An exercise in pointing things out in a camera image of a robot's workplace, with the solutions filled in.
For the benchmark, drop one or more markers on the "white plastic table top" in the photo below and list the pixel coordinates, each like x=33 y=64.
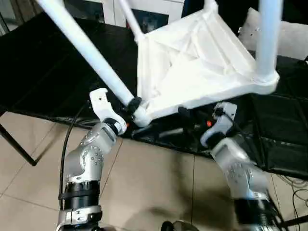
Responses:
x=192 y=60

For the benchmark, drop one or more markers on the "white plastic table leg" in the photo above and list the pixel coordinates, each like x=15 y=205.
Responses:
x=211 y=3
x=267 y=36
x=91 y=53
x=132 y=19

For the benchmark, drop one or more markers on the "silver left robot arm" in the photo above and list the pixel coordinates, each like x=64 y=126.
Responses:
x=91 y=154

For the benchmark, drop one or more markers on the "white sideboard with glass doors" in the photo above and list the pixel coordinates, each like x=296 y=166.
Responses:
x=144 y=9

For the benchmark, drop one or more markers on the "black stand leg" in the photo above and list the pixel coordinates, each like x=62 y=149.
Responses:
x=19 y=146
x=297 y=220

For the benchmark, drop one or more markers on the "grey cushion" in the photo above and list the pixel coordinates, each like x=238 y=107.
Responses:
x=288 y=36

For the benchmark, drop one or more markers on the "beige curtain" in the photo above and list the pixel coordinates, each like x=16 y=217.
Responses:
x=26 y=9

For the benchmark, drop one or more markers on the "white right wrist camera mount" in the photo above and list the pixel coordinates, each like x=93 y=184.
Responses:
x=226 y=115

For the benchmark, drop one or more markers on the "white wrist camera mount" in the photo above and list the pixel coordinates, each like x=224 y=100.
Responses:
x=103 y=106
x=226 y=115

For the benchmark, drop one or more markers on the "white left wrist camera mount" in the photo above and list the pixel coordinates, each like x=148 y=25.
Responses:
x=103 y=106

